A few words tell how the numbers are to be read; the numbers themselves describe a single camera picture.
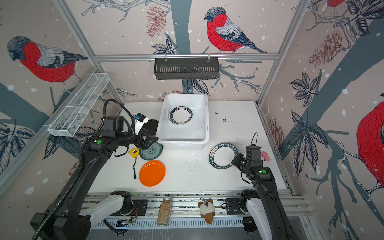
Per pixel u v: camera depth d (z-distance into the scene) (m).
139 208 0.73
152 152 0.93
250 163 0.60
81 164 0.45
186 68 1.06
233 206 0.73
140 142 0.63
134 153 0.90
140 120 0.63
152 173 0.86
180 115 1.10
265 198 0.49
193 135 1.01
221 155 0.85
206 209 0.71
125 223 0.71
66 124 0.70
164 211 0.68
